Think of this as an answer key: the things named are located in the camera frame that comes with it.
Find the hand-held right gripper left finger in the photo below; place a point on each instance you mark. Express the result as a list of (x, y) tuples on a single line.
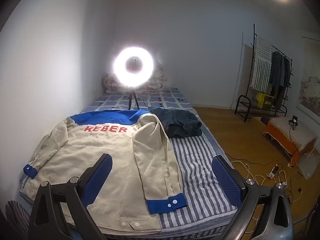
[(98, 177)]

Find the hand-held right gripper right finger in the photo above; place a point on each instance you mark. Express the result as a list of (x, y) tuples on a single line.
[(226, 180)]

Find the beige and blue jacket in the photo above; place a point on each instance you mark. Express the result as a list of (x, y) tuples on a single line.
[(120, 152)]

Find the dark hanging clothes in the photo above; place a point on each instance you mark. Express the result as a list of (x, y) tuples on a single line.
[(278, 75)]

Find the black clothes rack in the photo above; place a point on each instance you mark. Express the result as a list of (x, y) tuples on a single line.
[(254, 32)]

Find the blue striped bed sheet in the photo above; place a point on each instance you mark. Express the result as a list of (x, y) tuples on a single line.
[(200, 167)]

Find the dark blue fleece garment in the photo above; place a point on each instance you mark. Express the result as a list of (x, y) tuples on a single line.
[(177, 122)]

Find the orange bench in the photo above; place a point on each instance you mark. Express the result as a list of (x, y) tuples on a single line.
[(287, 135)]

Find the black tripod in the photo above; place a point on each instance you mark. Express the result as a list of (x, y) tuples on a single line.
[(131, 97)]

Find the small black device stand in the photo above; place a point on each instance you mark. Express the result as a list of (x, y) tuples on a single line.
[(293, 122)]

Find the yellow crate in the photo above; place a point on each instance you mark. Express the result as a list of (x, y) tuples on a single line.
[(265, 100)]

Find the dark striped cloth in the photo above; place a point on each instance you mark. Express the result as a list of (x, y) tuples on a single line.
[(16, 217)]

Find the blue checked bed sheet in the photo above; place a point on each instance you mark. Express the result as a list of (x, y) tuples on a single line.
[(162, 100)]

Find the floral quilt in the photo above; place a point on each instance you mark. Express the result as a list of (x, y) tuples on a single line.
[(160, 80)]

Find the wall poster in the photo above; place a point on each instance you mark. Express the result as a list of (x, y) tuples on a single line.
[(308, 87)]

